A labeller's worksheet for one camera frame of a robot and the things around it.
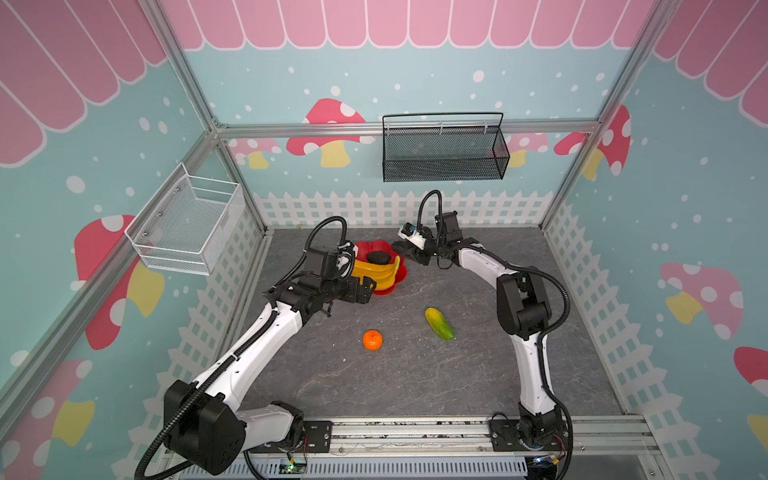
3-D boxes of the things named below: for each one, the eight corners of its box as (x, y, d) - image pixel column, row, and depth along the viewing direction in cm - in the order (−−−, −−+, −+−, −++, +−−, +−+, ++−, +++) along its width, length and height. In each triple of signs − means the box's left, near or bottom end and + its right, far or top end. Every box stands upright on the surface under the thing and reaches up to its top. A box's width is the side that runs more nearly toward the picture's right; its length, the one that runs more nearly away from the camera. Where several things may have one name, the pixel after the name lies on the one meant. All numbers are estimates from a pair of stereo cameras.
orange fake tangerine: (360, 343, 92) (359, 338, 89) (372, 331, 95) (372, 325, 91) (372, 355, 90) (372, 350, 87) (385, 342, 92) (385, 337, 89)
